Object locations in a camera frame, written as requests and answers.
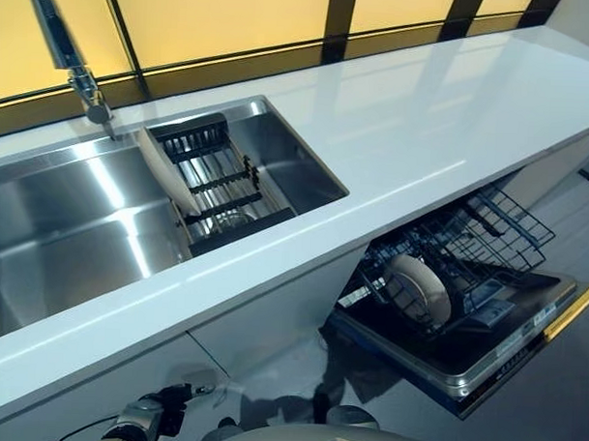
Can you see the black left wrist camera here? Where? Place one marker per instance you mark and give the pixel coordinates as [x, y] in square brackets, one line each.
[177, 409]

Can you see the grey cabinet panel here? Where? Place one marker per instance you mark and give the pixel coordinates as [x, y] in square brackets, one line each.
[552, 171]

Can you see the white cabinet door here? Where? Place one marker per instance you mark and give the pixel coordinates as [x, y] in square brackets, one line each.
[75, 397]
[282, 307]

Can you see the cream ceramic plate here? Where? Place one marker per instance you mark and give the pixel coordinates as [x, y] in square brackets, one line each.
[420, 288]
[168, 172]

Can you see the robot left silver arm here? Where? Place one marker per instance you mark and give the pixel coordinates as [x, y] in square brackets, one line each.
[137, 423]

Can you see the black sink dish rack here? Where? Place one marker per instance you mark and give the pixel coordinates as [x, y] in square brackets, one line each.
[213, 179]

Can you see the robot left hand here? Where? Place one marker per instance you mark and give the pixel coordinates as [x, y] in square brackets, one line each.
[177, 391]

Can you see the dark window frame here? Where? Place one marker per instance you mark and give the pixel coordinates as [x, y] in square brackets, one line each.
[338, 19]

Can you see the stainless steel sink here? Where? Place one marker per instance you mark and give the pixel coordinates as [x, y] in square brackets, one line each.
[81, 223]

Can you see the chrome kitchen faucet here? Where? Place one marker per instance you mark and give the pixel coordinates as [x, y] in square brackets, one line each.
[64, 38]

